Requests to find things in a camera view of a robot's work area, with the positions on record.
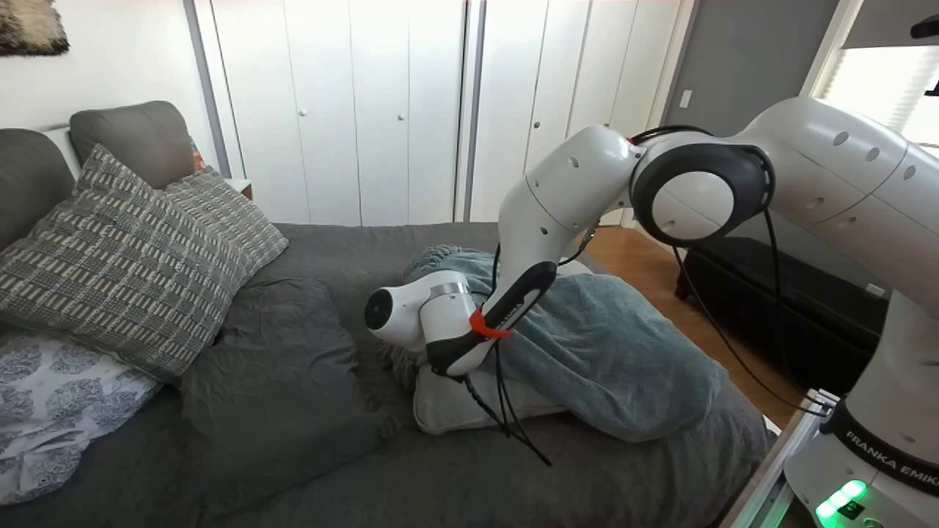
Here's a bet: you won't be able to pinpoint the floral print pillow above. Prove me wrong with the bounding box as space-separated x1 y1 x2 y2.
0 325 165 511

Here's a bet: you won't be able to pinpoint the furry wall art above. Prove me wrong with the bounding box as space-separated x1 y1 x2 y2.
0 0 69 58

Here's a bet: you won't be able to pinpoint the grey patterned throw pillow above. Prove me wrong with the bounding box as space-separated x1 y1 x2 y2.
0 143 291 385

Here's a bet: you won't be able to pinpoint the teal fleece blanket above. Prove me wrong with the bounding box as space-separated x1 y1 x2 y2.
405 244 727 447

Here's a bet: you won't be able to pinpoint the white framed window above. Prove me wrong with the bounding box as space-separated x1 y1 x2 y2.
801 0 939 151

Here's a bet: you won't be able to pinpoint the large light grey pillow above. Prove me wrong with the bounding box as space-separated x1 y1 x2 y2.
408 363 575 438

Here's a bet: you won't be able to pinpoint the dark grey flat pillow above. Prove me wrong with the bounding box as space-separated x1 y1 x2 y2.
172 275 393 523

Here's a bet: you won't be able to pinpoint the white closet door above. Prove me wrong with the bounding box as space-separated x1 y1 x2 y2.
467 0 691 227
209 0 467 228

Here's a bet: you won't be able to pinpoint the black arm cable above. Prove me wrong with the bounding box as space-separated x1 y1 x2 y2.
672 209 816 415

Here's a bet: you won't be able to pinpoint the aluminium robot stand frame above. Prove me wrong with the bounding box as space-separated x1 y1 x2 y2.
715 387 845 528

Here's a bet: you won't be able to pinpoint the black storage bench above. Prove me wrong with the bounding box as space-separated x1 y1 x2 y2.
672 231 891 398

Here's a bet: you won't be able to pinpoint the grey headboard cushion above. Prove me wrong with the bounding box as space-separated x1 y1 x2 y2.
66 96 203 195
0 126 78 252

